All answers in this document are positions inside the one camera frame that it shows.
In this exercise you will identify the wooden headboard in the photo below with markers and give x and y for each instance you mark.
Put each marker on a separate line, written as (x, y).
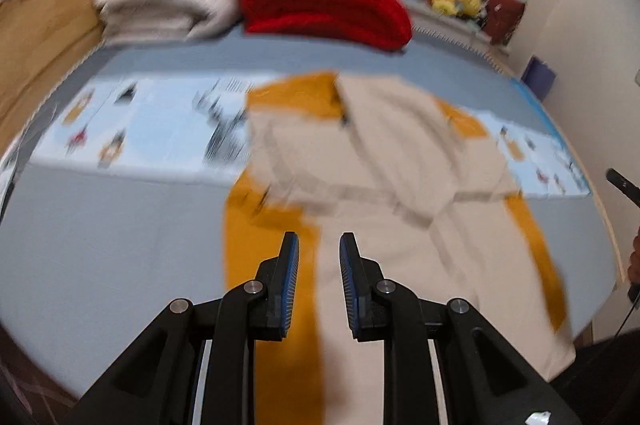
(45, 35)

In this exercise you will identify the purple box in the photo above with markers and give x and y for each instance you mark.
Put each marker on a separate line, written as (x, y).
(540, 77)

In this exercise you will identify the cream and mustard jacket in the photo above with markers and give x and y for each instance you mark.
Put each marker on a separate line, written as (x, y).
(380, 165)

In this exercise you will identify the folded red blanket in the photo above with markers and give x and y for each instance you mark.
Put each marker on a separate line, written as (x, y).
(320, 2)

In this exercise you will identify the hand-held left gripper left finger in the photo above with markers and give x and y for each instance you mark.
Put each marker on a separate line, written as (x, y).
(291, 285)

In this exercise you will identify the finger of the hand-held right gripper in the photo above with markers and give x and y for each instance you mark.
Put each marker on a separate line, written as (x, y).
(625, 187)

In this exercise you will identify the person's right hand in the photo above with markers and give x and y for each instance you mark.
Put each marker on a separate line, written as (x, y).
(636, 262)

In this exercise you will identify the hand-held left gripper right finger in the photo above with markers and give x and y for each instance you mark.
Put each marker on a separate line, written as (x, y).
(347, 285)

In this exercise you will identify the light blue printed mat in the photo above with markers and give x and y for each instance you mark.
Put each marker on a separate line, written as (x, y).
(160, 125)

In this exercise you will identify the bed with grey sheet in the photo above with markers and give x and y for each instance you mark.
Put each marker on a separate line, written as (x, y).
(125, 245)

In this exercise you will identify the dark red bag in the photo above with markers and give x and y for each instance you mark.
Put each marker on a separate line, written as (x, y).
(504, 17)

